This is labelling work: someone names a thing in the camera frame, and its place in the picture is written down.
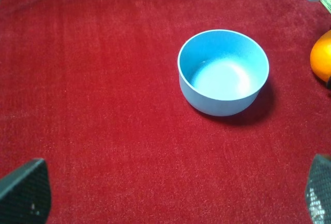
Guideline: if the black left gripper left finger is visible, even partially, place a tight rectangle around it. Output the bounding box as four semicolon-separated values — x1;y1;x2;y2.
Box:
1;158;52;223

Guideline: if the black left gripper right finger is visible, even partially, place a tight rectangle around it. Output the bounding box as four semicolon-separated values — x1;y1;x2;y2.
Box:
305;154;330;223

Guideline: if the orange fruit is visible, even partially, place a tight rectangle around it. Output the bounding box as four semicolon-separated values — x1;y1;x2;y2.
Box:
310;30;330;83

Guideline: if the red velvet tablecloth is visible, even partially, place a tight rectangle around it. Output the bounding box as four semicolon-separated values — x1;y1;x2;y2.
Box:
1;0;330;223

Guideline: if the blue plastic bowl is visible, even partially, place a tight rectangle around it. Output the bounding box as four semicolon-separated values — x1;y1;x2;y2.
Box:
177;29;269;117

